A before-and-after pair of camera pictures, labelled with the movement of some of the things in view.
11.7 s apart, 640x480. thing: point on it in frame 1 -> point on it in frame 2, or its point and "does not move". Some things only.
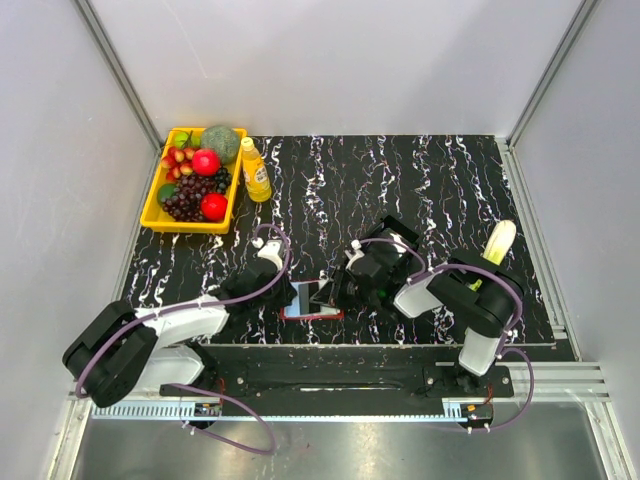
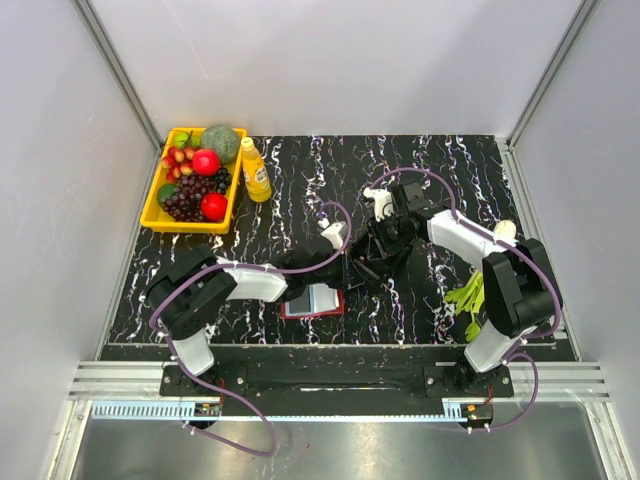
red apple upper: (205, 162) does not move
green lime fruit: (166, 191) does not move
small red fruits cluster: (178, 161) does not move
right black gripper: (342, 276) -> (380, 244)
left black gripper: (286, 295) -> (342, 265)
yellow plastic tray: (155, 218) does not move
